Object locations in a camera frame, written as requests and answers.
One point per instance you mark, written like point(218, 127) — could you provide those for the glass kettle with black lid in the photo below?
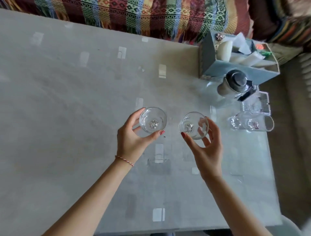
point(235, 79)

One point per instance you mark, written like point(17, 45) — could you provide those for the grey table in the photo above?
point(60, 109)

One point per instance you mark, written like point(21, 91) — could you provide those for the pink fabric flower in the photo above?
point(220, 37)

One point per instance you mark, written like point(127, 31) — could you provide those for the white tissue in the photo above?
point(241, 42)

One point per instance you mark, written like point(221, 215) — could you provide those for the person's left hand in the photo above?
point(127, 146)

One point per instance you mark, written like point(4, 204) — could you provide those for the person's left forearm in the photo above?
point(90, 201)

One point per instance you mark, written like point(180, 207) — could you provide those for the person's right forearm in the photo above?
point(235, 209)

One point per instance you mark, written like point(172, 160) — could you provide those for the white paper packet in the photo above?
point(252, 59)

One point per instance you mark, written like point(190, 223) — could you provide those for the clear glass cup red label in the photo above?
point(262, 122)

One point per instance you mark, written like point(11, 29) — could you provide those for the colourful striped woven sofa throw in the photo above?
point(133, 17)

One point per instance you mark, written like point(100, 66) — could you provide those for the cream white bottle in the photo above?
point(224, 51)

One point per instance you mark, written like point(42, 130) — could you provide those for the brown sofa with cream carving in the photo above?
point(262, 22)

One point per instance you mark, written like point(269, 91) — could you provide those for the person's right hand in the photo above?
point(210, 158)

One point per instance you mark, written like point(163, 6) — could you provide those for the blue fabric organizer box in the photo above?
point(233, 70)

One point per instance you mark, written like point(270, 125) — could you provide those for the clear glass ashtray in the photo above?
point(260, 104)

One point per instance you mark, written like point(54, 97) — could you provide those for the white radiator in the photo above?
point(307, 77)

